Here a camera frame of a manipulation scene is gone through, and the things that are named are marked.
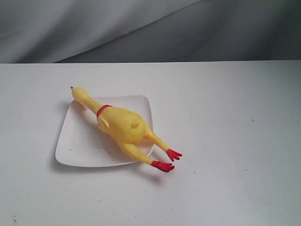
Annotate grey backdrop cloth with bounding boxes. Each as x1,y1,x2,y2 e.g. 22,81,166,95
0,0,301,63

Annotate yellow rubber chicken toy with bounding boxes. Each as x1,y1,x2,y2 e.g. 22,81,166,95
71,86,182,172

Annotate white square plate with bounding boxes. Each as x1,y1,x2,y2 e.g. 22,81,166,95
55,95,153,168

